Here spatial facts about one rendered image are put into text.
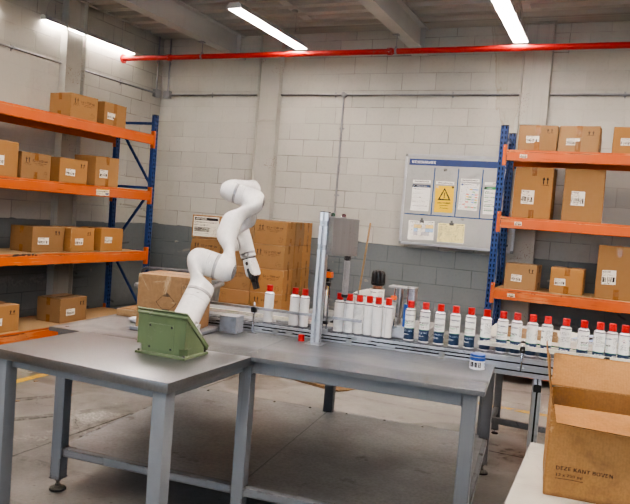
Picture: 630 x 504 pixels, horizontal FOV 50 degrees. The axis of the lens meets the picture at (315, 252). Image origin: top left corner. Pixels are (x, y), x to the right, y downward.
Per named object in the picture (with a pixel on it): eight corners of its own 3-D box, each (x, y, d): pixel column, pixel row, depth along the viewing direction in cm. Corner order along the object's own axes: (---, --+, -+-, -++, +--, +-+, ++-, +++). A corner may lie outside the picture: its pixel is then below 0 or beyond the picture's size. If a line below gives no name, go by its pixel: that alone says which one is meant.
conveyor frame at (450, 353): (475, 357, 341) (476, 348, 341) (473, 361, 331) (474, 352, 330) (183, 318, 392) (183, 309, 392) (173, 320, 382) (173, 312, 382)
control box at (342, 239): (357, 256, 349) (360, 219, 348) (331, 255, 338) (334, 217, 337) (344, 254, 357) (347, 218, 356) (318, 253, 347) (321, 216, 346)
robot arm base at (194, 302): (205, 345, 302) (221, 311, 313) (193, 321, 288) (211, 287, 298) (168, 337, 308) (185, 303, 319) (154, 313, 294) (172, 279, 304)
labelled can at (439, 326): (443, 344, 343) (447, 304, 342) (442, 346, 338) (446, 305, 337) (433, 343, 345) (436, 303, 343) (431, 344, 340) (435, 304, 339)
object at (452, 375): (503, 340, 413) (504, 337, 413) (484, 397, 271) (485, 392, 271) (194, 301, 479) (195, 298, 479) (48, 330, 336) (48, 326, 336)
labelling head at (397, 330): (414, 336, 361) (418, 287, 359) (410, 339, 348) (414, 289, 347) (388, 332, 365) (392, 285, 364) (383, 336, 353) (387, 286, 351)
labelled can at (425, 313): (428, 342, 345) (432, 302, 344) (427, 344, 340) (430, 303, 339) (418, 341, 347) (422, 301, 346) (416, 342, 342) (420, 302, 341)
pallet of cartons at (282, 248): (308, 345, 777) (317, 223, 769) (282, 358, 698) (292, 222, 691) (213, 332, 814) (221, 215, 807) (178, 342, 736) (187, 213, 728)
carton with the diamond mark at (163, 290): (208, 326, 361) (212, 275, 360) (191, 332, 338) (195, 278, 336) (155, 320, 367) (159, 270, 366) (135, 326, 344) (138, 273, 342)
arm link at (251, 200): (199, 277, 322) (231, 288, 321) (196, 268, 311) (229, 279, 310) (238, 189, 342) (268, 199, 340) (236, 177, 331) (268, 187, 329)
